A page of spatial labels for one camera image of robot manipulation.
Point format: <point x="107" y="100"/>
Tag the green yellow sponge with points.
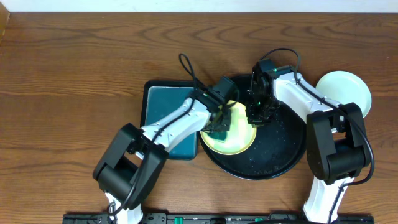
<point x="218" y="136"/>

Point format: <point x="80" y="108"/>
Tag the white plate with scribble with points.
<point x="346" y="87"/>

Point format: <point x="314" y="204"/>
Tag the yellow plate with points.
<point x="240" y="135"/>

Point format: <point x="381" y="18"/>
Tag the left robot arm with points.
<point x="130" y="167"/>

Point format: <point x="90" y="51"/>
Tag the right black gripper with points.
<point x="255" y="119"/>

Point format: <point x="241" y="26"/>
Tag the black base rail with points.
<point x="163" y="218"/>

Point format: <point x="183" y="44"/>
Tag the brown cardboard box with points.
<point x="4" y="19"/>

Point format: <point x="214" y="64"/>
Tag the teal rectangular tray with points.
<point x="161" y="97"/>

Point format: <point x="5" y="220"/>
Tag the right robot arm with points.
<point x="336" y="141"/>

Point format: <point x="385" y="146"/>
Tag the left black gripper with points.
<point x="219" y="123"/>

